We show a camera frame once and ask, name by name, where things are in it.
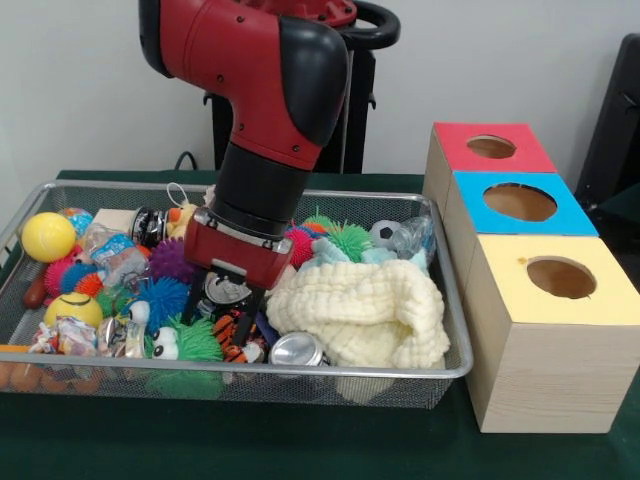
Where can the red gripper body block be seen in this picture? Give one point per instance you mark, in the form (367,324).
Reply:
(230,255)

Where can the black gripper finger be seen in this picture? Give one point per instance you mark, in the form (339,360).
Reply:
(247,315)
(195,297)

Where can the orange striped tiger plush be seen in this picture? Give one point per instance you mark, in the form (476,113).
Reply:
(223,330)

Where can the black crushed soda can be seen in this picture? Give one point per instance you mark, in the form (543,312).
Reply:
(227,292)

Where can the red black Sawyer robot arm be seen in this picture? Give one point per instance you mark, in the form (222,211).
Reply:
(240,60)

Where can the shallow clear mesh bin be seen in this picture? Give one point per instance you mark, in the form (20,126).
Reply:
(300,387)

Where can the wooden box with three holes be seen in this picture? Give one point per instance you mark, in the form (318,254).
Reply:
(550,375)

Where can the blue fuzzy toy with eyes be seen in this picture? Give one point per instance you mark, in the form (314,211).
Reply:
(160,300)

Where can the green fuzzy toy with eyes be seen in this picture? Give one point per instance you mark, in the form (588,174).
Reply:
(195,342)

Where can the purple spiky ball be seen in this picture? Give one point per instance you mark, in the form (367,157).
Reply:
(167,260)

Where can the silver crushed can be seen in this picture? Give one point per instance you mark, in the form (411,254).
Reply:
(295,350)

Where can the cream waffle cloth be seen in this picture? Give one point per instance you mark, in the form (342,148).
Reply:
(360,310)

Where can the yellow smiley face ball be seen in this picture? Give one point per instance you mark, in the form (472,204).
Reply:
(72,310)

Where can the small black white soccer ball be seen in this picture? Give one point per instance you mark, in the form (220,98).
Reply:
(385,234)

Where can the plain yellow ball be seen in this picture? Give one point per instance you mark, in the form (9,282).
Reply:
(48,237)

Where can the dark green side table cloth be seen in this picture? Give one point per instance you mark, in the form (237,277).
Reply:
(625,215)

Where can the black upright panel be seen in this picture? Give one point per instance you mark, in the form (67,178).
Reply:
(620,100)

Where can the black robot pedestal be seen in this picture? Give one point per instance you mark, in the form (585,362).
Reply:
(362,100)

